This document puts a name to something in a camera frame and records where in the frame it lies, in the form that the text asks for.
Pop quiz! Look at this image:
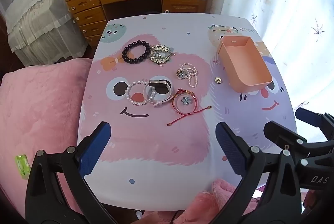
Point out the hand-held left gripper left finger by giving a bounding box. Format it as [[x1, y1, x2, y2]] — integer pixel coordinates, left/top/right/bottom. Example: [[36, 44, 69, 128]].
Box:
[[25, 121, 118, 224]]

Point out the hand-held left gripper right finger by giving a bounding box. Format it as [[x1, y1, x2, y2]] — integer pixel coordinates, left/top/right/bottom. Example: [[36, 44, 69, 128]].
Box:
[[215, 121, 303, 224]]

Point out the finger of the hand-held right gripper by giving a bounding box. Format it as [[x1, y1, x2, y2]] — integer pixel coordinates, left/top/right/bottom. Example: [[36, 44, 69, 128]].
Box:
[[263, 121, 314, 159], [295, 107, 334, 141]]

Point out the red cord bracelet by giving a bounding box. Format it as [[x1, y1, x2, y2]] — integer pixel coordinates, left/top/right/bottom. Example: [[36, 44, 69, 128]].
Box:
[[167, 106, 212, 127]]

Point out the white pearl bracelet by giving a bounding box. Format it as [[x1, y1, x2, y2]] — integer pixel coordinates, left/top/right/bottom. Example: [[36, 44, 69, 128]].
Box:
[[125, 80, 157, 106]]

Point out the orange plastic box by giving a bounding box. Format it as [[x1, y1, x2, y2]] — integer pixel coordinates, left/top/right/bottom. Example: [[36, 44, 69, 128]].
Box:
[[216, 35, 273, 93]]

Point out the pearl necklace with flower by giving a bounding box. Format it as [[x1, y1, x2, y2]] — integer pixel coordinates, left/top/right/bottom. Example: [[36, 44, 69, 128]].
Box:
[[176, 63, 199, 88]]

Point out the black bead bracelet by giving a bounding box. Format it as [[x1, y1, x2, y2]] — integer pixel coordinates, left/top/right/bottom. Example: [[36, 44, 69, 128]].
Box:
[[122, 40, 151, 64]]

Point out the rhinestone hair clip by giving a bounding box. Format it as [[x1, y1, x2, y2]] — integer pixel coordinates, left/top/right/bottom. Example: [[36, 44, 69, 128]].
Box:
[[149, 44, 176, 67]]

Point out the pink fluffy cloth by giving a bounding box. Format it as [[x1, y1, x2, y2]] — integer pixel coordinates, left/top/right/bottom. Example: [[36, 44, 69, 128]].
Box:
[[183, 178, 264, 224]]

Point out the pink fluffy blanket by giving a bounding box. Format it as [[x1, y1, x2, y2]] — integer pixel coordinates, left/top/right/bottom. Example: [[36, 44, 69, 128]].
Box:
[[0, 58, 93, 216]]

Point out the green packet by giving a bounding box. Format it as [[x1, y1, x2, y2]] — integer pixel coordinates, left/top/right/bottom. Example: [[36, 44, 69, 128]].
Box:
[[15, 154, 31, 180]]

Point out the bed with white lace cover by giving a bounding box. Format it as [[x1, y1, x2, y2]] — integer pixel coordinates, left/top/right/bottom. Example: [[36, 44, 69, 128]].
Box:
[[5, 0, 89, 66]]

